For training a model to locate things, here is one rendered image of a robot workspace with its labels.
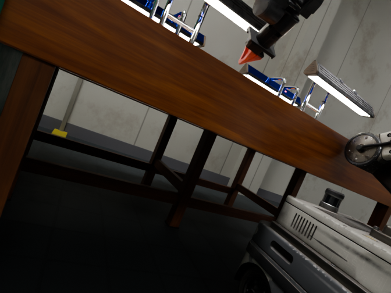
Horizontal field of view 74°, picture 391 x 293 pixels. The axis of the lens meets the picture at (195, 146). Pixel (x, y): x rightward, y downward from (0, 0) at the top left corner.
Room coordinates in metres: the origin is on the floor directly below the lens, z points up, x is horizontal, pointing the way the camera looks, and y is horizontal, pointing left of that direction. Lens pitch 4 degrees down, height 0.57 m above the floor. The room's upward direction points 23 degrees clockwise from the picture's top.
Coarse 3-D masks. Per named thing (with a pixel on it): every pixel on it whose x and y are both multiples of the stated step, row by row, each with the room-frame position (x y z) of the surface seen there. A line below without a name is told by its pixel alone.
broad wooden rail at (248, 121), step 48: (48, 0) 0.51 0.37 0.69; (96, 0) 0.55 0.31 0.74; (48, 48) 0.53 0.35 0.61; (96, 48) 0.57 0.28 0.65; (144, 48) 0.61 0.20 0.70; (192, 48) 0.67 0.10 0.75; (144, 96) 0.64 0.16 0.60; (192, 96) 0.70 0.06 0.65; (240, 96) 0.77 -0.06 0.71; (288, 144) 0.90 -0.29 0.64; (336, 144) 1.03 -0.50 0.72; (384, 192) 1.28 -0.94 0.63
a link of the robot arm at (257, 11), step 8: (256, 0) 0.69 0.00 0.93; (264, 0) 0.66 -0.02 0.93; (272, 0) 0.65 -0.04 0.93; (280, 0) 0.66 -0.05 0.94; (288, 0) 0.66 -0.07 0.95; (312, 0) 0.65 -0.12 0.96; (320, 0) 0.65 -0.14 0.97; (256, 8) 0.68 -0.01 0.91; (264, 8) 0.66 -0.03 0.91; (272, 8) 0.66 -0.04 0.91; (280, 8) 0.67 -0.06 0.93; (296, 8) 0.68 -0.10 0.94; (304, 8) 0.67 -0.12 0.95; (312, 8) 0.67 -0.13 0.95; (264, 16) 0.67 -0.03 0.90; (272, 16) 0.68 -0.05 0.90; (280, 16) 0.68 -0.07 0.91; (304, 16) 0.69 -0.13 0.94; (272, 24) 0.71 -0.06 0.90
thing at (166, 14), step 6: (168, 0) 1.10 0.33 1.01; (168, 6) 1.10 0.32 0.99; (204, 6) 1.17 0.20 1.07; (162, 12) 1.10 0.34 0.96; (168, 12) 1.10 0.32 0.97; (204, 12) 1.17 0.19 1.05; (162, 18) 1.09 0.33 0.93; (168, 18) 1.12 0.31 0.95; (174, 18) 1.12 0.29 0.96; (198, 18) 1.17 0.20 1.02; (162, 24) 1.10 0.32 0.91; (180, 24) 1.14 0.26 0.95; (186, 24) 1.15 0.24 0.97; (198, 24) 1.17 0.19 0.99; (192, 30) 1.16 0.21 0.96; (198, 30) 1.19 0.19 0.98; (192, 36) 1.17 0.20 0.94; (192, 42) 1.17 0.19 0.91
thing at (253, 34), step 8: (248, 32) 0.76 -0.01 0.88; (256, 32) 0.78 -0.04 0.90; (264, 32) 0.74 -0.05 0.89; (272, 32) 0.73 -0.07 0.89; (248, 40) 0.75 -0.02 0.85; (256, 40) 0.76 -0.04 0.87; (264, 40) 0.75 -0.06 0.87; (272, 40) 0.75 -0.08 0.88; (264, 48) 0.76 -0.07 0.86; (272, 48) 0.80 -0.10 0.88; (272, 56) 0.79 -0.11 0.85
